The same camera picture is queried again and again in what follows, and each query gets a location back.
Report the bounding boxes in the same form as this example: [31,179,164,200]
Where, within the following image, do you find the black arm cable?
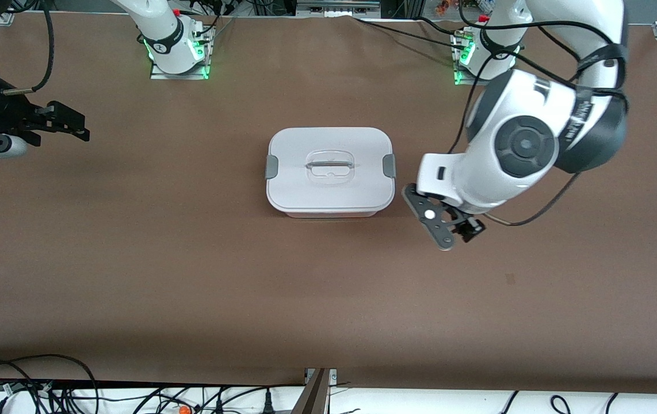
[448,0,631,227]
[2,0,56,95]

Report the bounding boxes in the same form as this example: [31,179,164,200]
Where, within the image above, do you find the long black table cable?
[354,17,467,50]

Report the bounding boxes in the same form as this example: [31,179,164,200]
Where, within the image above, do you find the grey metal frame bar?
[297,0,381,17]

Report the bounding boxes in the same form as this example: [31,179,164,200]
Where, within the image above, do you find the brown table cover sheet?
[0,11,657,397]

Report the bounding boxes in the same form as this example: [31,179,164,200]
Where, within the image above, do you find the black looped floor cable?
[0,354,99,414]

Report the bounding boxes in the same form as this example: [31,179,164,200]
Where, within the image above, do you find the short black table cable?
[418,16,463,36]

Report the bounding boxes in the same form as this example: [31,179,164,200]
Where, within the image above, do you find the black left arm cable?
[448,0,631,227]

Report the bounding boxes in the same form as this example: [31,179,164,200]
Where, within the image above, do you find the black table edge rail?
[0,378,306,392]

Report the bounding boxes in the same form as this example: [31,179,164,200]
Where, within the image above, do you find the grey metal post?
[291,368,338,414]

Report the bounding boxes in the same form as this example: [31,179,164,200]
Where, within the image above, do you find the white box lid grey clips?
[265,127,396,213]

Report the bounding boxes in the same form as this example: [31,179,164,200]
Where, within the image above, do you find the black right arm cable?
[2,0,56,95]

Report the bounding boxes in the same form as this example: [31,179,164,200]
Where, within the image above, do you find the pink translucent plastic box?
[281,207,382,219]

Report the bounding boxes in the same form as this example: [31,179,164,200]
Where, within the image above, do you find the right arm aluminium base plate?
[150,24,215,81]

